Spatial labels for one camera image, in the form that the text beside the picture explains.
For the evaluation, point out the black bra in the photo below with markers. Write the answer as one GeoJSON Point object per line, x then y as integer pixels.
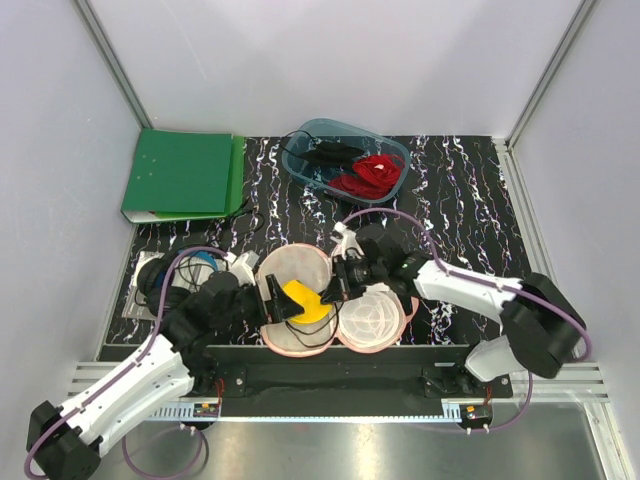
{"type": "Point", "coordinates": [326, 153]}

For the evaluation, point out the red bra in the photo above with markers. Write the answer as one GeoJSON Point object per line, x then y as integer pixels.
{"type": "Point", "coordinates": [372, 177]}

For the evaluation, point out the yellow bra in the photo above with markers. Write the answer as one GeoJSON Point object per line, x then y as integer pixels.
{"type": "Point", "coordinates": [309, 300]}

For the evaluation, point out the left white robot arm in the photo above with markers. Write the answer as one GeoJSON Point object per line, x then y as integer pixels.
{"type": "Point", "coordinates": [68, 441]}

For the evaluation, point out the pink floral mesh laundry bag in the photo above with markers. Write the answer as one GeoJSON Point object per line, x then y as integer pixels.
{"type": "Point", "coordinates": [365, 325]}

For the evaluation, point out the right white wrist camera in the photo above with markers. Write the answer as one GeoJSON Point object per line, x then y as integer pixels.
{"type": "Point", "coordinates": [344, 240]}

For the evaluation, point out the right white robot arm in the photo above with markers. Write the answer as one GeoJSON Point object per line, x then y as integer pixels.
{"type": "Point", "coordinates": [539, 327]}

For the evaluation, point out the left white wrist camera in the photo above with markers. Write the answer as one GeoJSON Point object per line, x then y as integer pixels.
{"type": "Point", "coordinates": [242, 266]}

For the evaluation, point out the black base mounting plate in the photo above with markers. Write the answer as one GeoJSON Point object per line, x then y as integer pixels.
{"type": "Point", "coordinates": [400, 382]}

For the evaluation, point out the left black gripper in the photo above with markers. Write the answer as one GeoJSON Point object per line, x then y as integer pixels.
{"type": "Point", "coordinates": [280, 306]}

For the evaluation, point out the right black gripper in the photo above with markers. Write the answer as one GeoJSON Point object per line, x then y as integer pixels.
{"type": "Point", "coordinates": [340, 285]}

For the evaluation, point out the blue translucent plastic bin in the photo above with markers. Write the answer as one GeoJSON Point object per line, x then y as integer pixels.
{"type": "Point", "coordinates": [318, 177]}

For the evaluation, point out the green ring binder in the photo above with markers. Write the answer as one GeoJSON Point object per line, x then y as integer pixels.
{"type": "Point", "coordinates": [178, 176]}

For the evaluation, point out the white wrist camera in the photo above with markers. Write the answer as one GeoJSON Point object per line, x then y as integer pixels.
{"type": "Point", "coordinates": [344, 240]}
{"type": "Point", "coordinates": [242, 266]}

